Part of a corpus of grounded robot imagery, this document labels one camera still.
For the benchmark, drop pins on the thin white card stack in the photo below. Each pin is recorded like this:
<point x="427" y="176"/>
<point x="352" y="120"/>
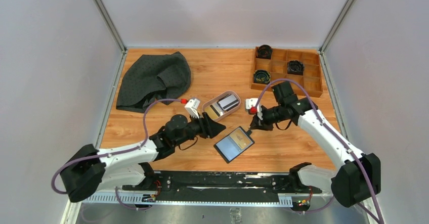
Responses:
<point x="228" y="102"/>

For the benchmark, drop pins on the dark green dotted cloth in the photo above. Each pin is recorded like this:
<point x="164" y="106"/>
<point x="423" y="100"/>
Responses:
<point x="153" y="77"/>

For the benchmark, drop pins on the rolled dark belt top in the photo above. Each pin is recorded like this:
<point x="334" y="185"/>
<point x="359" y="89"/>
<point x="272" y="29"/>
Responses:
<point x="264" y="52"/>

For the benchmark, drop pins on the black leather card holder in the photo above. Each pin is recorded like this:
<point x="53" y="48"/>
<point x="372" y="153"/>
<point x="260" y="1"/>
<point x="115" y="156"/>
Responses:
<point x="228" y="149"/>

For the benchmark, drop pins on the pink oval plastic tray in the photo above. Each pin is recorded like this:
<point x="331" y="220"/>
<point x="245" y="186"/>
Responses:
<point x="215" y="99"/>

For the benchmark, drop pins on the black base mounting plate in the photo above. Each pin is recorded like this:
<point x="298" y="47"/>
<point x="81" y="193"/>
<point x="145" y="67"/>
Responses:
<point x="228" y="187"/>

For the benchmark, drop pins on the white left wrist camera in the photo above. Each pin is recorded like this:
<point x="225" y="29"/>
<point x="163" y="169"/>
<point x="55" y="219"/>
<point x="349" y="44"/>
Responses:
<point x="192" y="108"/>

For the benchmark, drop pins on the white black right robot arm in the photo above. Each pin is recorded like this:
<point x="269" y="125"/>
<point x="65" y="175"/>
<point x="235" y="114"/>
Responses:
<point x="357" y="176"/>

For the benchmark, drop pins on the gold credit card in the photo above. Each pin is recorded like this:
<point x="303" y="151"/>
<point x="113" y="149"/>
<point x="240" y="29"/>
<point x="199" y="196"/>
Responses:
<point x="241" y="138"/>
<point x="212" y="111"/>

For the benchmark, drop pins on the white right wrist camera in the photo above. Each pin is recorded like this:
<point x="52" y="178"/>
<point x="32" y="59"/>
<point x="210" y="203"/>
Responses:
<point x="252" y="107"/>

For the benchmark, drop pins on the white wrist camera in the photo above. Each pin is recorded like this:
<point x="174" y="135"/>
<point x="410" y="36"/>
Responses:
<point x="192" y="108"/>
<point x="252" y="107"/>

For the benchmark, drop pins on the aluminium frame rail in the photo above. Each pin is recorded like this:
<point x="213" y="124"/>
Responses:
<point x="142" y="200"/>

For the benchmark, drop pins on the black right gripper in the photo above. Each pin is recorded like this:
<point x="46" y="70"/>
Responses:
<point x="255" y="124"/>

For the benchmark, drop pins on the wooden compartment organizer box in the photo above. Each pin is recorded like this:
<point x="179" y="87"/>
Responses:
<point x="311" y="80"/>

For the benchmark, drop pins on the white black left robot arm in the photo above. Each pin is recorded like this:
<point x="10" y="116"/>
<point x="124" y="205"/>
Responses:
<point x="91" y="170"/>

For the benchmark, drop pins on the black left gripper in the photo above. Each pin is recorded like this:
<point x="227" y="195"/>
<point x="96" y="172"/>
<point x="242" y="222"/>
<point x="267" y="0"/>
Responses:
<point x="209" y="128"/>

